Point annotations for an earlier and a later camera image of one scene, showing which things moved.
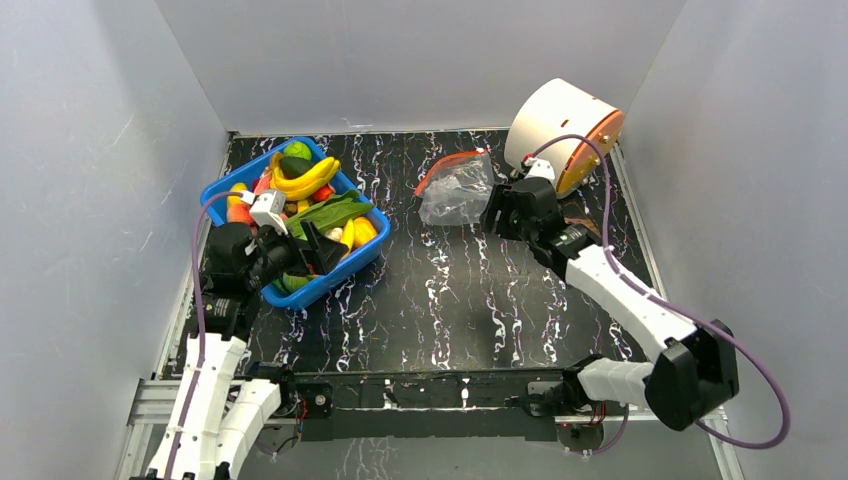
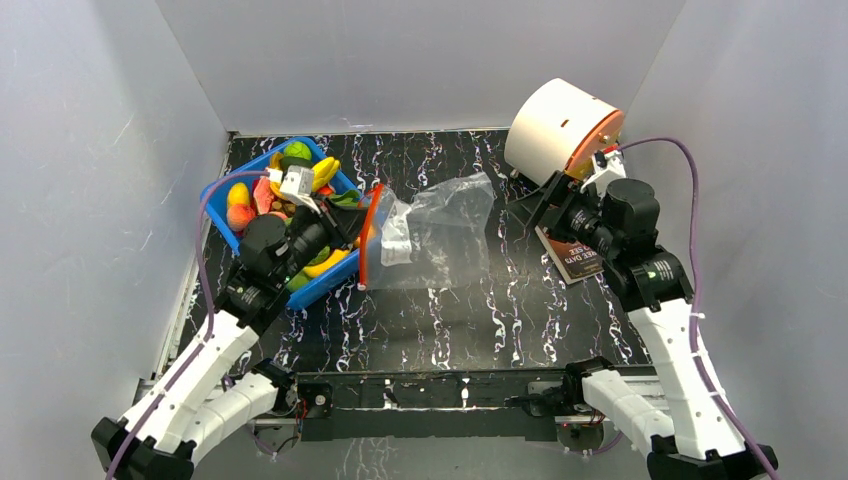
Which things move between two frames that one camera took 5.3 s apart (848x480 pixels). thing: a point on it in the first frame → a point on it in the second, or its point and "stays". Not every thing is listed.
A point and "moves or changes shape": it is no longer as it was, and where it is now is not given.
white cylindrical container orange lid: (572, 130) stays
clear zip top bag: (455, 190) moves or changes shape
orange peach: (239, 213) stays
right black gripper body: (499, 211) → (558, 196)
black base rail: (381, 404) stays
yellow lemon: (238, 187) stays
